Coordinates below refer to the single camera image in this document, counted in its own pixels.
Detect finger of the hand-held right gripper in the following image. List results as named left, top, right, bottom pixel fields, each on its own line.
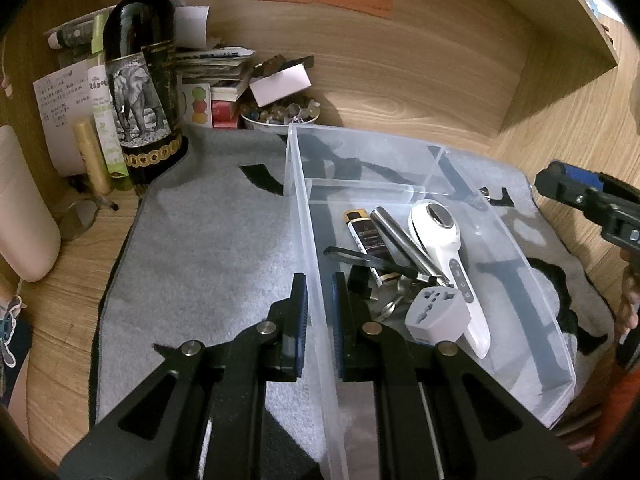
left=534, top=160, right=608, bottom=216

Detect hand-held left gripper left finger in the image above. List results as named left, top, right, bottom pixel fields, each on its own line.
left=59, top=272, right=321, bottom=480

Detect white handheld massager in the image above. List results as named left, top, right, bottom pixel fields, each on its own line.
left=407, top=199, right=492, bottom=360

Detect white paper sheet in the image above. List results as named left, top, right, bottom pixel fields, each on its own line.
left=175, top=6, right=210, bottom=51

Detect person's right hand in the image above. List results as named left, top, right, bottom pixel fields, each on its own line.
left=617, top=250, right=640, bottom=343

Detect silver metal cylinder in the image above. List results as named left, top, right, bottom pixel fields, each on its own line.
left=370, top=206, right=453, bottom=288

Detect red small box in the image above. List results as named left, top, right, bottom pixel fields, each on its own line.
left=211, top=99, right=242, bottom=128

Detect dark wine bottle elephant label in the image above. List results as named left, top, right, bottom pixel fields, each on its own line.
left=102, top=0, right=190, bottom=186

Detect cartoon sticker card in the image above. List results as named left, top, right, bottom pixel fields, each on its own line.
left=0, top=295, right=31, bottom=406

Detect grey patterned mat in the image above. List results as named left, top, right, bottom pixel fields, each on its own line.
left=90, top=125, right=616, bottom=480

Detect beige cylinder stick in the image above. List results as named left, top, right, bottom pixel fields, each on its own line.
left=72, top=120, right=112, bottom=196

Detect black tweezers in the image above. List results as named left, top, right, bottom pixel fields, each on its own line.
left=324, top=246, right=418, bottom=281

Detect bowl of beads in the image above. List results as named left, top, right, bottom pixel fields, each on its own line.
left=240, top=100, right=321, bottom=131

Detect grey travel plug adapter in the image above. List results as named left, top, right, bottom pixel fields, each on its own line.
left=404, top=287, right=471, bottom=347

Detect pale pink box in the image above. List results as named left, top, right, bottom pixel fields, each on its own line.
left=249, top=62, right=312, bottom=107

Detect black and gold lighter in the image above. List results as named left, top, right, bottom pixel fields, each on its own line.
left=342, top=209, right=401, bottom=288

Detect traffic light sticker card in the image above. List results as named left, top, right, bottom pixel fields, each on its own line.
left=181, top=82, right=213, bottom=126

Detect clear plastic storage box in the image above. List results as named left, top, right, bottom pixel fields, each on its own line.
left=285, top=124, right=576, bottom=480

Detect handwritten white paper note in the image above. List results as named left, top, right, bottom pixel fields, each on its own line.
left=32, top=60, right=96, bottom=177

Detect green and white tube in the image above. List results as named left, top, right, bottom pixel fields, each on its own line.
left=87, top=12, right=132, bottom=191

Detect stack of books and papers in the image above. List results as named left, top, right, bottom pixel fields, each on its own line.
left=175, top=47, right=256, bottom=103

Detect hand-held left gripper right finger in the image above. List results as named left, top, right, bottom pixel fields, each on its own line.
left=331, top=271, right=583, bottom=480

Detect small black block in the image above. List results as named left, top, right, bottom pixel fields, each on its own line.
left=348, top=265, right=373, bottom=301

